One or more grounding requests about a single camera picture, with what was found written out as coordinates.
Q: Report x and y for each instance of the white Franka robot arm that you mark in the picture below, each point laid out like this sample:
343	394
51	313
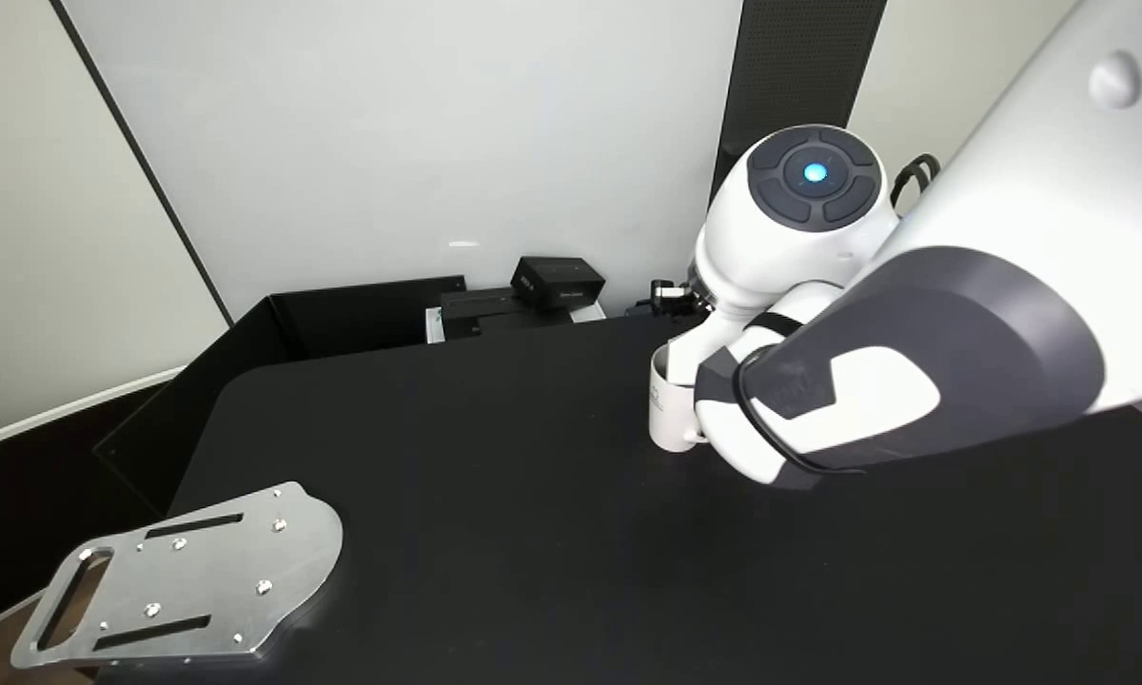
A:
899	328

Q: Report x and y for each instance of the white ceramic mug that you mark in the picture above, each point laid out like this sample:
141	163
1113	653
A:
669	414

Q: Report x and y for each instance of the white flat base piece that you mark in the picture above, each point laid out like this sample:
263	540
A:
593	313

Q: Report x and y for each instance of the black box device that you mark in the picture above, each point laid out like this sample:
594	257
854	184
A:
556	282

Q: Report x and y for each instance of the black flat box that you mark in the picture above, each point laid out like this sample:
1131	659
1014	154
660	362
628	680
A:
481	313

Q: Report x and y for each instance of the large whiteboard panel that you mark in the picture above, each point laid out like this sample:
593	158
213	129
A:
443	138

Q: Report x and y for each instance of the silver metal mounting plate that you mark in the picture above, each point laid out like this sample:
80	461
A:
203	575

